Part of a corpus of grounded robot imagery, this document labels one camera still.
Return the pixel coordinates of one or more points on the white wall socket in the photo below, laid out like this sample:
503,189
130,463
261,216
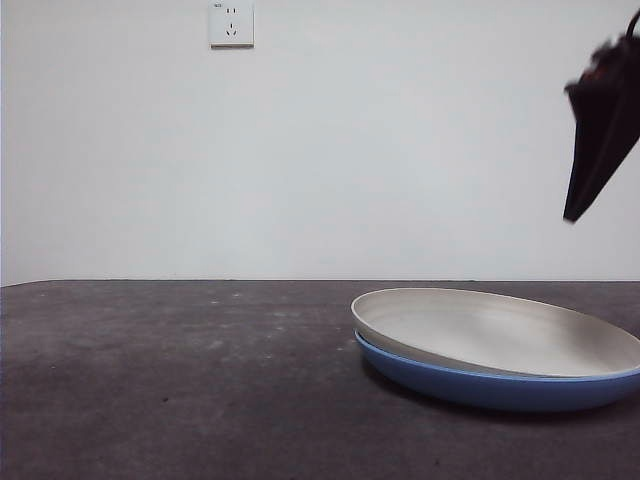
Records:
231,25

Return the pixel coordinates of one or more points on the white round plate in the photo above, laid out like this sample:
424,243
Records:
490,330

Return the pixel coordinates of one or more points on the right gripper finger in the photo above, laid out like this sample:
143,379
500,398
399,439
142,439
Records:
587,140
625,130

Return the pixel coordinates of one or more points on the blue round plate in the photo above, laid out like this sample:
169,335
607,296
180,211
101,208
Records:
475,387

